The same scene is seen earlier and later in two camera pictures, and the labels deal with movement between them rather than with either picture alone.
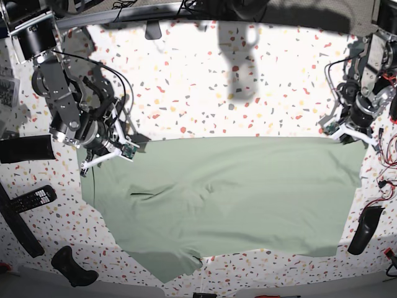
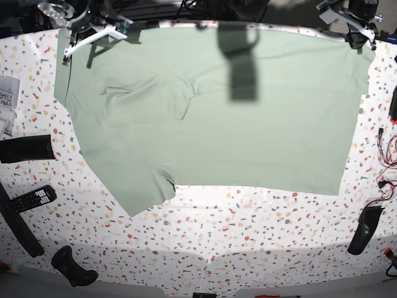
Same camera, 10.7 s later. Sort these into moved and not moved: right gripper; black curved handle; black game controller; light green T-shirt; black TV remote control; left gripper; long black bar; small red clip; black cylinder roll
Moved: right gripper; light green T-shirt; left gripper
Not moved: black TV remote control; black cylinder roll; black curved handle; black game controller; small red clip; long black bar
